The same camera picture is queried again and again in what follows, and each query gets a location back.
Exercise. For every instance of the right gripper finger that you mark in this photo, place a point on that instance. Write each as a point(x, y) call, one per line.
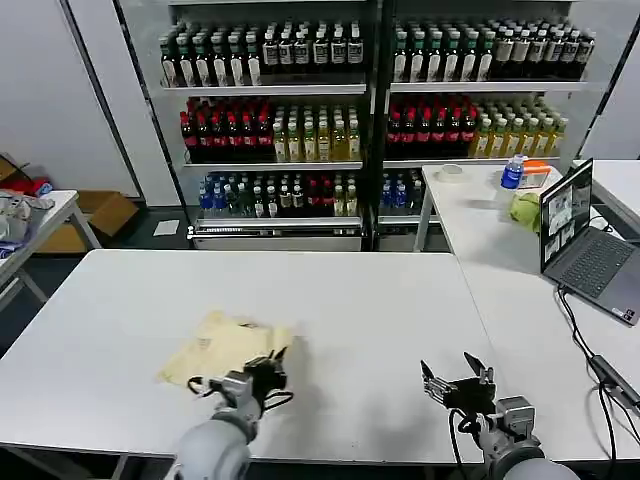
point(435, 387)
point(485, 376)

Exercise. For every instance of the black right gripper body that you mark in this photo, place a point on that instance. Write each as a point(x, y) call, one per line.
point(467, 395)

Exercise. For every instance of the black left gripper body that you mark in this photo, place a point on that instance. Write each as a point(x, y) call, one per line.
point(267, 382)

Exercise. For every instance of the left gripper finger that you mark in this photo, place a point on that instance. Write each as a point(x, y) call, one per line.
point(281, 359)
point(260, 362)

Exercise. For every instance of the pale yellow shirt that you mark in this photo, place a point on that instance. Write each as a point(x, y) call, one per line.
point(220, 345)

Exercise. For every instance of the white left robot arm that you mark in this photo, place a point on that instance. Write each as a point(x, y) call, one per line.
point(215, 445)

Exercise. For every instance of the black power adapter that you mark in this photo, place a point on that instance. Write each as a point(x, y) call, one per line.
point(612, 377)

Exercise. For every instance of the grey open laptop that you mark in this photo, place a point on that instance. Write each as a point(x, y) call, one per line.
point(590, 265)

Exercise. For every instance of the white table with legs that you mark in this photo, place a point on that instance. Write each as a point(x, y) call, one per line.
point(470, 220)

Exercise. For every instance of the white paper sheet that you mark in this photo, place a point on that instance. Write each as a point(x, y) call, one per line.
point(165, 228)

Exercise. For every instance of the green crumpled cloth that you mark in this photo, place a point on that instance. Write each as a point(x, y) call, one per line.
point(527, 210)

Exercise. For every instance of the clear blue-label water bottle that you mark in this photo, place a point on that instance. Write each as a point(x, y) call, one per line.
point(510, 187)

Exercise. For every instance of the white tape roll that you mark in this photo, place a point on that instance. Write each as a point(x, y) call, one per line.
point(452, 173)

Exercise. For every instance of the clear box with orange rim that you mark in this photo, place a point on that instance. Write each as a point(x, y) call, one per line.
point(537, 175)

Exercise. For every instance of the brown cardboard box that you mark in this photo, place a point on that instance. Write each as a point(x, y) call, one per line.
point(100, 215)

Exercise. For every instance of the white desk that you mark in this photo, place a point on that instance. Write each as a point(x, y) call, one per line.
point(617, 185)

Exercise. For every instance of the white side table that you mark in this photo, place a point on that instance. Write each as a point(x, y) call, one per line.
point(45, 220)

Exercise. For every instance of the grey clothes pile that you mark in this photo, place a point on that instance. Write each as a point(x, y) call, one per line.
point(17, 210)

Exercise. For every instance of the red bag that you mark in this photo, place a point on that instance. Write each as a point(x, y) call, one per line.
point(30, 186)

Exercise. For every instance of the bottle shelf with dark frame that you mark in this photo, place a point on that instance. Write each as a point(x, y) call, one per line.
point(480, 115)
point(270, 125)

